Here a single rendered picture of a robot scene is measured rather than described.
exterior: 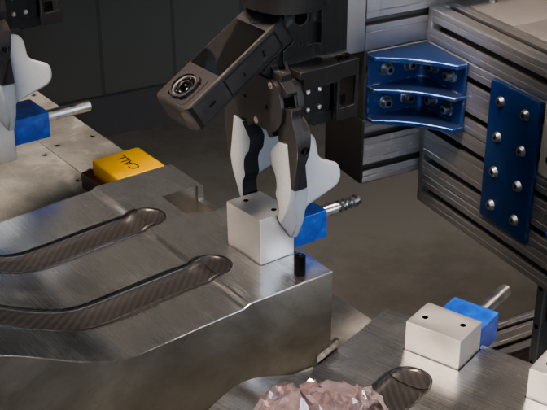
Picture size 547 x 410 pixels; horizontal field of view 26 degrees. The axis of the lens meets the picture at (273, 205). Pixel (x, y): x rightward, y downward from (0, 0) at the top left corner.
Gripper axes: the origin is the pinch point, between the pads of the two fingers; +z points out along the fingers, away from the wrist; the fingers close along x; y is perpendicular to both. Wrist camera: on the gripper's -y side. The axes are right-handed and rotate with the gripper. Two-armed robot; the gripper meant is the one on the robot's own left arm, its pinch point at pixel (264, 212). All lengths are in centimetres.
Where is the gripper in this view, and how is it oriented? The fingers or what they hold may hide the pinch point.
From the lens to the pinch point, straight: 102.9
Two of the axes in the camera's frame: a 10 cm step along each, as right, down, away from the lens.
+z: 0.0, 8.8, 4.7
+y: 8.1, -2.8, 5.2
